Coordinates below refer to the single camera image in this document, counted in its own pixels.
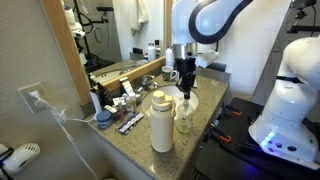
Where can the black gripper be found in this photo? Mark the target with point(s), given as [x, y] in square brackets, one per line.
[185, 68]

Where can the clear pump bottle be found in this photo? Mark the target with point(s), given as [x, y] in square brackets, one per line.
[184, 121]

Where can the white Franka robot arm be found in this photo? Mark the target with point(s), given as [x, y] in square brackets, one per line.
[290, 110]

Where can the white plastic bottle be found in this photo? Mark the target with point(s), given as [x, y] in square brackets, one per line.
[170, 57]

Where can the cream insulated water bottle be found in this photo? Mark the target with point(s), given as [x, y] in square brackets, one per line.
[162, 128]

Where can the small clear bottle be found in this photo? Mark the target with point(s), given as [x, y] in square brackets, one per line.
[131, 105]

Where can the black toiletry bottle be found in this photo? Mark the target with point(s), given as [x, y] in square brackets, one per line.
[104, 95]

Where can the slim white bottle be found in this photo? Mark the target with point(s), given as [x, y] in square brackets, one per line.
[95, 101]

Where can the blue white toothpaste tube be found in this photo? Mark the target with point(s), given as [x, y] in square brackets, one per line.
[195, 83]

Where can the white sink basin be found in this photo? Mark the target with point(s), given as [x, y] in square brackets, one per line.
[166, 93]

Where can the white and green mug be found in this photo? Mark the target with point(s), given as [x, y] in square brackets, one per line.
[168, 73]

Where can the dark blue box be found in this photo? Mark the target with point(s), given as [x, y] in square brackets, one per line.
[218, 66]

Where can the chrome faucet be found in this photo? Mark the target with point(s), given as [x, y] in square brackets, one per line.
[146, 83]

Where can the white upright tube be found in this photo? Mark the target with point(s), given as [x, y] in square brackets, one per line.
[127, 87]

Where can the blue white flat packet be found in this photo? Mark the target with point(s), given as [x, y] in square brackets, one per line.
[130, 123]

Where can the small red tube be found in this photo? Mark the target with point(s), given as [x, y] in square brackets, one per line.
[121, 111]

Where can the wood framed mirror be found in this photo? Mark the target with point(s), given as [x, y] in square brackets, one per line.
[133, 33]

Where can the blue round jar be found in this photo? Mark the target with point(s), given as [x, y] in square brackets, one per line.
[104, 119]

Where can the white hair dryer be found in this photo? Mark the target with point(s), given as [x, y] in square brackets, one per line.
[20, 158]

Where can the black camera on stand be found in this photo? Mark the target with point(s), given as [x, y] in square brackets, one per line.
[301, 15]

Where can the beige wall outlet plate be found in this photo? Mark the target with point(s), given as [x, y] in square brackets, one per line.
[26, 100]

